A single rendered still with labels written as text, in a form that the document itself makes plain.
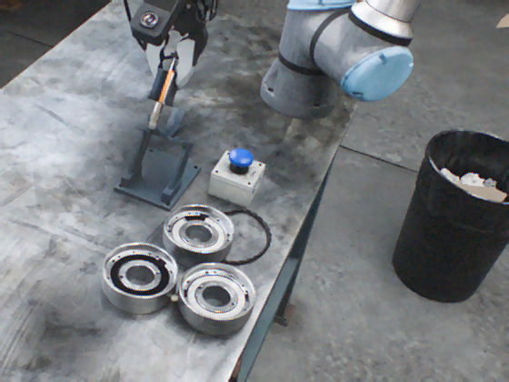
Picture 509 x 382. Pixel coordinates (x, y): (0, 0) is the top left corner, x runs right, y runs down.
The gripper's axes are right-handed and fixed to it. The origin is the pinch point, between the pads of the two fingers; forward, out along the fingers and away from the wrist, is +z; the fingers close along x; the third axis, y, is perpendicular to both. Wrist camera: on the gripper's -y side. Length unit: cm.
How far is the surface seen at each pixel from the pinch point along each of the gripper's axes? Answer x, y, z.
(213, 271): -16.9, -16.4, 16.8
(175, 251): -10.5, -15.2, 17.1
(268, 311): -19, 36, 76
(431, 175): -45, 91, 60
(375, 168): -28, 144, 100
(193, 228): -10.5, -8.7, 17.7
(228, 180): -11.5, 2.4, 15.5
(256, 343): -20, 25, 76
